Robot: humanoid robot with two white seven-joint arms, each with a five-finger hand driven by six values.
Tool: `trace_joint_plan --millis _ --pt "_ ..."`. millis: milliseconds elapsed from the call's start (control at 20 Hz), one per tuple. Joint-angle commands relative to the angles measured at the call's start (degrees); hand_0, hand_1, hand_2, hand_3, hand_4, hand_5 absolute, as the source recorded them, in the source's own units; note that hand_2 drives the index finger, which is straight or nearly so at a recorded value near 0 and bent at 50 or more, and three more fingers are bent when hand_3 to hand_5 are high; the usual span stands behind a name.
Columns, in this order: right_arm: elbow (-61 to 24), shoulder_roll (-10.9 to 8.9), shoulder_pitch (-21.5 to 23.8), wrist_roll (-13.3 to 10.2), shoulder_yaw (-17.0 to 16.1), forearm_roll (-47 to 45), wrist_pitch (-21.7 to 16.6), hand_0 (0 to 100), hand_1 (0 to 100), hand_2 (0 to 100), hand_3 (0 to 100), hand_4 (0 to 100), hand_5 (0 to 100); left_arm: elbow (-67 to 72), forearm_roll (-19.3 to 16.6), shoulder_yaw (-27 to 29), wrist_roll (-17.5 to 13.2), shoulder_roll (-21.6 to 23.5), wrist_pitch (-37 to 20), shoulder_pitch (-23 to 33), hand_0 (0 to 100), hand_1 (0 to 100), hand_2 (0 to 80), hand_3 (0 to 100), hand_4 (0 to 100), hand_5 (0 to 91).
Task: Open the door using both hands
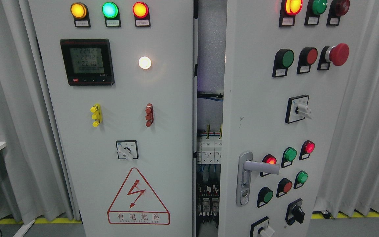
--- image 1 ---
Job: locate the grey cabinet door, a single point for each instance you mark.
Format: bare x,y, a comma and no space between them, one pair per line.
165,148
275,49

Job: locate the red indicator lamp left door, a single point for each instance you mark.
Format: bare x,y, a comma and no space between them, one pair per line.
140,9

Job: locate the green indicator lamp left door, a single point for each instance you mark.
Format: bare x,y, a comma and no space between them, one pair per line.
110,10

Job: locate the yellow indicator lamp left door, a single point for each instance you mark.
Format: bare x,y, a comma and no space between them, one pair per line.
78,10

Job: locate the white socket breaker row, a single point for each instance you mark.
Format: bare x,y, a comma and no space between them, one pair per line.
209,150

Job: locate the red terminal connector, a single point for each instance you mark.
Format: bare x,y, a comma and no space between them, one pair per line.
149,115

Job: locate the white glowing indicator lamp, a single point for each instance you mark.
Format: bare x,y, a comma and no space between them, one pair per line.
145,62

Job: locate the lower relay and breaker row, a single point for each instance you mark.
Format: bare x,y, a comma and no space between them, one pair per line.
207,201

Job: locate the yellow terminal connector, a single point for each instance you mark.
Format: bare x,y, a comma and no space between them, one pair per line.
96,114

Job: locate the red electric danger warning sticker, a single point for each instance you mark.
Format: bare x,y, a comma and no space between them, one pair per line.
137,203

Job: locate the black digital power meter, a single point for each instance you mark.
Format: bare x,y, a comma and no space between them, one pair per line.
87,62

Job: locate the red mushroom emergency stop button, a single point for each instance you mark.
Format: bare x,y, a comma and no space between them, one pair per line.
337,55

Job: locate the grey curtain left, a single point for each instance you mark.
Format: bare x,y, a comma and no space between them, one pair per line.
33,175

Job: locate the grey curtain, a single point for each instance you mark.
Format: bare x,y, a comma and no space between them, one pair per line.
33,175
351,175

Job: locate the grey curtain right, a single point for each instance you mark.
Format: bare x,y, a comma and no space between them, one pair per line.
351,175

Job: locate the left door rotary switch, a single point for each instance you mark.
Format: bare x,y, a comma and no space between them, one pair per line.
127,150

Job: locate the silver door lever handle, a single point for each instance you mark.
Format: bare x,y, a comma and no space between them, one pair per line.
246,165

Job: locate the upper right rotary switch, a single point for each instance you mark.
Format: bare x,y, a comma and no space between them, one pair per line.
297,109

